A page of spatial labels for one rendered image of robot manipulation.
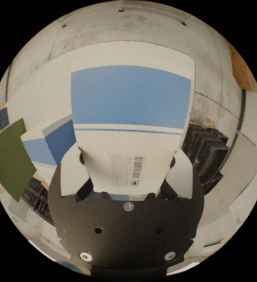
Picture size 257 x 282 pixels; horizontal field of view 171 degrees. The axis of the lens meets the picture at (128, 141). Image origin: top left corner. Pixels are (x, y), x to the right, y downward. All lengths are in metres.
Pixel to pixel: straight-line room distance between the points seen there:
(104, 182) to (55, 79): 0.24
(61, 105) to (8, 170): 0.32
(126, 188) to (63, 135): 0.15
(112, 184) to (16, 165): 0.38
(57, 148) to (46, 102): 0.14
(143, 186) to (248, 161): 2.49
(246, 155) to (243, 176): 0.45
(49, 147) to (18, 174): 0.30
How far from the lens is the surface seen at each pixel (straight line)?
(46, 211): 0.57
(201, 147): 0.67
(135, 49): 0.20
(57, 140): 0.17
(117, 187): 0.16
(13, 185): 0.44
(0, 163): 0.41
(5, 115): 0.73
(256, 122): 2.42
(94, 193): 0.30
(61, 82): 0.23
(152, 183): 0.15
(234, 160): 2.66
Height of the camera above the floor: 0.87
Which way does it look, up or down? 61 degrees down
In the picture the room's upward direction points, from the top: 180 degrees clockwise
